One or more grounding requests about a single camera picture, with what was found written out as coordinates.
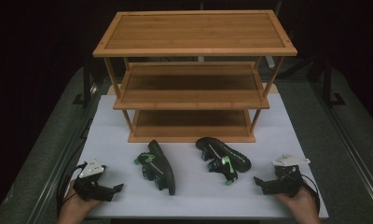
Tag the person's right hand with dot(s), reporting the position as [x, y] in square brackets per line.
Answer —
[298, 205]

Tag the white board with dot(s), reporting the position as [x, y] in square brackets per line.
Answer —
[200, 193]

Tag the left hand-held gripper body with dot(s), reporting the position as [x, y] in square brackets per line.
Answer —
[91, 183]

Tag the black metal stand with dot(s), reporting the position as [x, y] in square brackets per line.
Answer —
[86, 84]
[330, 84]

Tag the tan wooden board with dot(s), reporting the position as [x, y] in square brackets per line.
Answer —
[111, 90]

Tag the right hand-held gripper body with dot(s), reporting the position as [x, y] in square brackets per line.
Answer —
[287, 180]

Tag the three-tier wooden shoe rack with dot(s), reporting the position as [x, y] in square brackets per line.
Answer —
[194, 31]

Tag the metal table rail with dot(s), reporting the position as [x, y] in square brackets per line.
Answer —
[349, 146]
[55, 174]

